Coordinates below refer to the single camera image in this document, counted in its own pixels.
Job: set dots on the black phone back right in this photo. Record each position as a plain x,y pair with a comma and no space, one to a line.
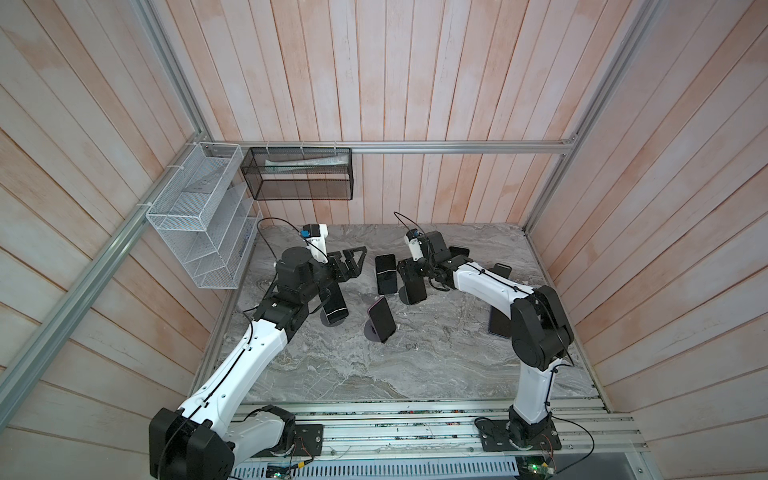
459,253

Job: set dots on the round stand under left phone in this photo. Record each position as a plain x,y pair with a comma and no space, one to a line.
333,318

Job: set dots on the right camera cable black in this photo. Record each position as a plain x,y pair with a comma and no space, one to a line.
409,223

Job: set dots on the green circuit board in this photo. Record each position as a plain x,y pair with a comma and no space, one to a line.
531,469

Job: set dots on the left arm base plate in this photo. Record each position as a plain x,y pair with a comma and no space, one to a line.
306,439

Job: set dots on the black phone far left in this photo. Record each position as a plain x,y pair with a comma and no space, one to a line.
332,298

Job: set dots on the aluminium frame rail left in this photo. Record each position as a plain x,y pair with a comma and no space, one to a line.
28,366

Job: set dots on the round stand under purple phone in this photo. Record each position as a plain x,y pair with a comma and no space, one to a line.
370,332

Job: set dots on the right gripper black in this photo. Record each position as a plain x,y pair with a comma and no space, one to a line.
406,268

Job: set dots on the aluminium frame post right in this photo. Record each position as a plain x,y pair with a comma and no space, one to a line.
631,43

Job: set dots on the round stand front right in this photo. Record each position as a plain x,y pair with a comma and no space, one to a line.
501,270

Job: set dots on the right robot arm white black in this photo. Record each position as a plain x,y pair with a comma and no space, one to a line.
540,333

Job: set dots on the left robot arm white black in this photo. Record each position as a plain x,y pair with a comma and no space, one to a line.
202,439

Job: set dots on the teal-edged phone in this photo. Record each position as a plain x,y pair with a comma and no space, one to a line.
417,292

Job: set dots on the white wire mesh shelf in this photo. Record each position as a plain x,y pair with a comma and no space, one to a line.
204,215

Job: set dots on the aluminium frame rail back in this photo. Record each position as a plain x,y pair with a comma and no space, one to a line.
557,147

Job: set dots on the aluminium frame rail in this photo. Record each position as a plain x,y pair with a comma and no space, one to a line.
28,366
557,147

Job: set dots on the blue-edged phone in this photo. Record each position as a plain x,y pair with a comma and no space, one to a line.
499,324

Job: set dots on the round grey stand centre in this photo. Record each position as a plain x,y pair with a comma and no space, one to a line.
404,296

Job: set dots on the black wire mesh basket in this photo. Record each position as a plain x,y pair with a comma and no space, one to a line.
299,173

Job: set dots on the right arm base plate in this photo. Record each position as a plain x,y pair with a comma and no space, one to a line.
515,435

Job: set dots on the purple-edged phone front centre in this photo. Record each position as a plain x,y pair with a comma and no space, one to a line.
381,316

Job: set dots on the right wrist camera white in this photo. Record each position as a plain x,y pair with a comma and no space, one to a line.
417,245

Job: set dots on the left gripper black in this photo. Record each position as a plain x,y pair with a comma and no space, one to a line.
344,275

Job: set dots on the black phone back centre-left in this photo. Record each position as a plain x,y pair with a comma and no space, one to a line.
386,274

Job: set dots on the white vented cable duct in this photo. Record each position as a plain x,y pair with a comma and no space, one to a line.
436,468

